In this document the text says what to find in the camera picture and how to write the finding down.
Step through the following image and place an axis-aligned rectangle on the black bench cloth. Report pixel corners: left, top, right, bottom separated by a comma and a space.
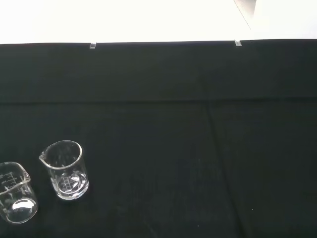
0, 39, 317, 238

